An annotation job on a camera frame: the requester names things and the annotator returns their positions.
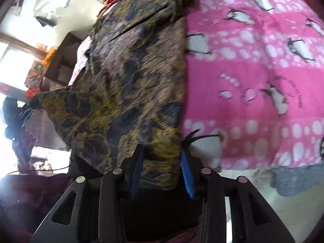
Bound dark hanging cloth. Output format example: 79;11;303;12
35;16;56;28

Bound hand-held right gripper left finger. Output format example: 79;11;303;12
30;144;146;243

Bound pink penguin print blanket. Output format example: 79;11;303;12
68;0;324;173

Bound brown dark floral shirt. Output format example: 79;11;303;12
27;0;198;190

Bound dark wooden desk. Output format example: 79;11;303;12
44;32;84;86

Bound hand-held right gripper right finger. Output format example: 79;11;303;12
180;147;296;243

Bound person's maroon clothing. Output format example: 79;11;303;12
0;172;76;243

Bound window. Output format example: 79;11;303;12
0;40;34;92

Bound grey patterned bedsheet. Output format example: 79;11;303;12
250;164;324;198

